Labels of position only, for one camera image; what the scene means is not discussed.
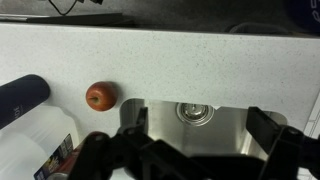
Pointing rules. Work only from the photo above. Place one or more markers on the stainless steel sink basin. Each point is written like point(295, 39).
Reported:
point(225, 134)

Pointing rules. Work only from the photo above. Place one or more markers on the clear plastic gallon jug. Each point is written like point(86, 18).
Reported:
point(36, 144)

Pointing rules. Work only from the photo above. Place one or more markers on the sink drain strainer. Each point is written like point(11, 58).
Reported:
point(194, 114)

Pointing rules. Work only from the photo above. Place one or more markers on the dark blue water bottle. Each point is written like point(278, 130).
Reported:
point(20, 96)

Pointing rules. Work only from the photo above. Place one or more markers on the red apple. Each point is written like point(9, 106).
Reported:
point(101, 96)

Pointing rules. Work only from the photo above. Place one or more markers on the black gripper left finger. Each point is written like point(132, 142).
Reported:
point(135, 132)

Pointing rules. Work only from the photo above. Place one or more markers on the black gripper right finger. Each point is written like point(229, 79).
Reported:
point(264, 127)

